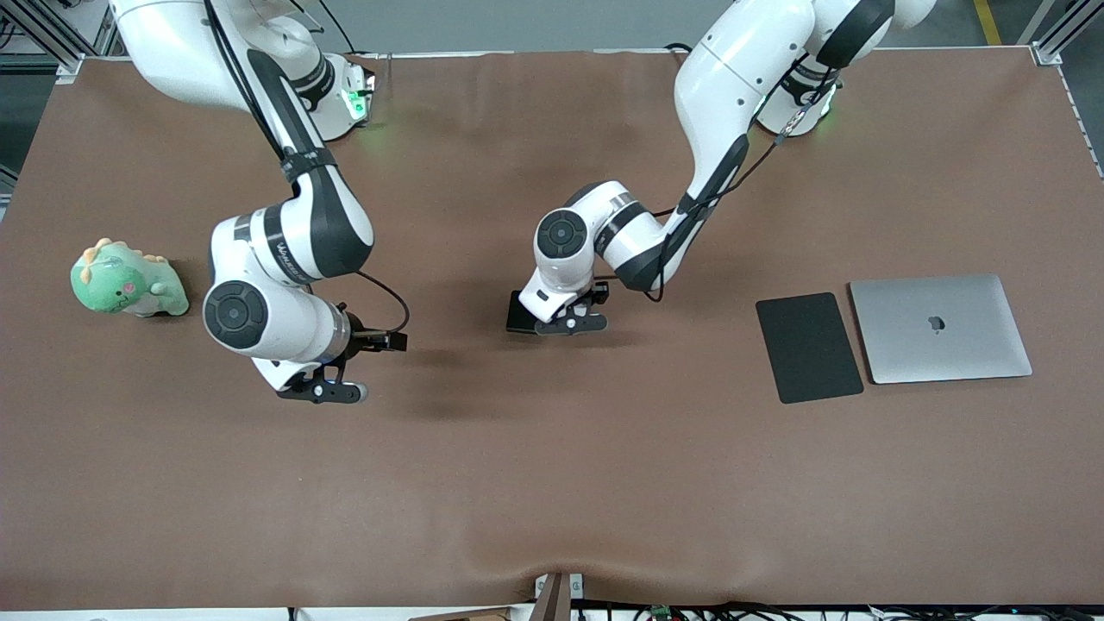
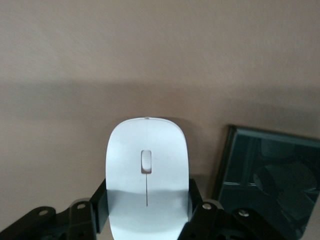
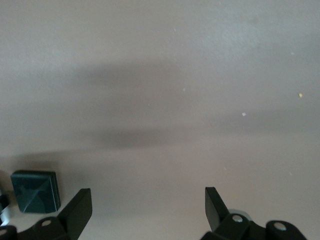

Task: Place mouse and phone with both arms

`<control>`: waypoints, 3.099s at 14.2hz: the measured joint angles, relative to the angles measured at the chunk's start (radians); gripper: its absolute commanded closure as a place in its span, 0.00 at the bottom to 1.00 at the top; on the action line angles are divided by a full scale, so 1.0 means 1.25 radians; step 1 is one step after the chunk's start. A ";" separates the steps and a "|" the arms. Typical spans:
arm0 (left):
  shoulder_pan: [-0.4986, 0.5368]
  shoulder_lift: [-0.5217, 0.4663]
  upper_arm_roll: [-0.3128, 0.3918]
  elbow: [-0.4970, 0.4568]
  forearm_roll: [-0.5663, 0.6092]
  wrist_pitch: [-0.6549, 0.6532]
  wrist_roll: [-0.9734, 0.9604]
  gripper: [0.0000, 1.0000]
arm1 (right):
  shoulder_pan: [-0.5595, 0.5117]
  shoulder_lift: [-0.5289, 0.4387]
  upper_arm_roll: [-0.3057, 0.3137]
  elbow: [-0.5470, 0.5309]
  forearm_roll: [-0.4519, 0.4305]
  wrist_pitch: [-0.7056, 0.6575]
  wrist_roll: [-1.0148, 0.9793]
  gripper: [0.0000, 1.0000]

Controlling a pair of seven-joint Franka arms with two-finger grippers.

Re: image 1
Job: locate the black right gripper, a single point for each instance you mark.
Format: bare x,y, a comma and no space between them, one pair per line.
368,338

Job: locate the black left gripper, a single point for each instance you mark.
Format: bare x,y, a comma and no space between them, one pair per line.
598,294

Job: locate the black phone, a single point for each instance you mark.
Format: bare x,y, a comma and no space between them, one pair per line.
517,315

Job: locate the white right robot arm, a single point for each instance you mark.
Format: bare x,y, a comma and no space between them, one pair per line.
293,233

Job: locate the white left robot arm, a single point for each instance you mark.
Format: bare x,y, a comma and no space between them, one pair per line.
733,86

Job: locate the black mouse pad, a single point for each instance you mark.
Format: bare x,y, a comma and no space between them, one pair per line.
806,349

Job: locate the brown table cover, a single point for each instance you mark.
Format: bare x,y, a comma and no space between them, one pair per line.
552,474

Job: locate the green dinosaur plush toy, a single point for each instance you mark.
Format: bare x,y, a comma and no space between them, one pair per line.
112,285

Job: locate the small green circuit board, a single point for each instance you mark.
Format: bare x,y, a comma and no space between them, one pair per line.
661,612

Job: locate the silver laptop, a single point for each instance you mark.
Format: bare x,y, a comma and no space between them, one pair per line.
940,332

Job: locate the camera mount post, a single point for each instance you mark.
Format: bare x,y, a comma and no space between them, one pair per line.
552,604

